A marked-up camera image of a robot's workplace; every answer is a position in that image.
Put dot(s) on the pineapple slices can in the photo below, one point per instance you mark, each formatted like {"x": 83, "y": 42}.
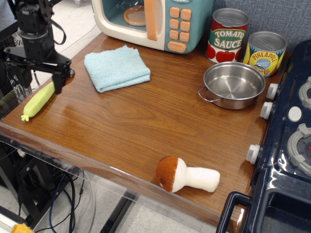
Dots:
{"x": 265, "y": 51}

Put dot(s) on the plush brown white mushroom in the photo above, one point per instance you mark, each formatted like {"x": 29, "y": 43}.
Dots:
{"x": 173, "y": 174}

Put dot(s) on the white stove knob lower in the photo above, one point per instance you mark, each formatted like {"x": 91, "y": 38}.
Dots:
{"x": 252, "y": 153}

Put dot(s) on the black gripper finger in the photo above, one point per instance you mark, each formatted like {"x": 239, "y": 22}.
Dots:
{"x": 23, "y": 74}
{"x": 59, "y": 80}

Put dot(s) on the toy microwave teal cream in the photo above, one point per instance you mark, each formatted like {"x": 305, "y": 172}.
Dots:
{"x": 169, "y": 25}

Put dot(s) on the white stove knob middle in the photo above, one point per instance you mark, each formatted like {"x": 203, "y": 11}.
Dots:
{"x": 266, "y": 110}

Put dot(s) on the clear acrylic table guard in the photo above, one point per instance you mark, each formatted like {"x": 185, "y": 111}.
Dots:
{"x": 121, "y": 135}

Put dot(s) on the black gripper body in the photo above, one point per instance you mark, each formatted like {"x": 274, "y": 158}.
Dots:
{"x": 37, "y": 52}

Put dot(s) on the green handled metal spoon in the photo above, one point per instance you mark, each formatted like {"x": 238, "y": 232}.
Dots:
{"x": 39, "y": 98}

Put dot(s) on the tomato sauce can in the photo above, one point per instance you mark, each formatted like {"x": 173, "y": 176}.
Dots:
{"x": 227, "y": 33}

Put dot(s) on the white stove knob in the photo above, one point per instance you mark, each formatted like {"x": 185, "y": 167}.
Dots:
{"x": 266, "y": 110}
{"x": 252, "y": 153}
{"x": 271, "y": 92}

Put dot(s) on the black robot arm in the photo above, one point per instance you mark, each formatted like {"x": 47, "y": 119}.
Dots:
{"x": 37, "y": 53}

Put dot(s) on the white stove knob upper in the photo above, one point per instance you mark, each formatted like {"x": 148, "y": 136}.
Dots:
{"x": 271, "y": 92}

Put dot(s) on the dark blue toy stove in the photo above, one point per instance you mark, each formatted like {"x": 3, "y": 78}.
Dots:
{"x": 280, "y": 198}

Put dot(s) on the light blue folded cloth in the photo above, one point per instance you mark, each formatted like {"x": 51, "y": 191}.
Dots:
{"x": 114, "y": 69}

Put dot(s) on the yellow object bottom left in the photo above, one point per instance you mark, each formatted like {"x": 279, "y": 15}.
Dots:
{"x": 21, "y": 228}

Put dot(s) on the small steel pot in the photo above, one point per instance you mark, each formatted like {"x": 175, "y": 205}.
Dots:
{"x": 232, "y": 85}

